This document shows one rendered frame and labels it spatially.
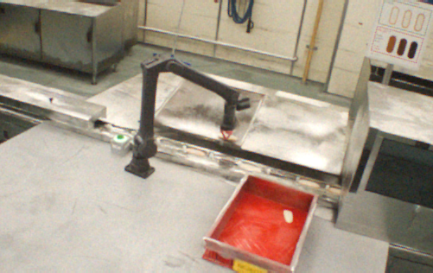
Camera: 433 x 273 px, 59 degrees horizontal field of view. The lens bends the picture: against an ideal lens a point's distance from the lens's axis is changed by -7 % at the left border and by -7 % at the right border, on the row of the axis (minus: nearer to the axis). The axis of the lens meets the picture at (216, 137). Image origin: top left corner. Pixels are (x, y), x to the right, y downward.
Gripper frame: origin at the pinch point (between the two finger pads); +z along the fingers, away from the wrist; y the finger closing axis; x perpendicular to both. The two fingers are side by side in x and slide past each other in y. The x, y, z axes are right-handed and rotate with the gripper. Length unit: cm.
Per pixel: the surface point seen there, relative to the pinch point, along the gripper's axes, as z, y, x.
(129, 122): 9, 5, 56
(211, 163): 0.5, -21.5, 2.4
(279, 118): 1.2, 25.2, -23.5
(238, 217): 0, -50, -17
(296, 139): 1.2, 10.2, -34.0
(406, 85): 24, 140, -117
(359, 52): 81, 310, -99
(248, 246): -3, -65, -23
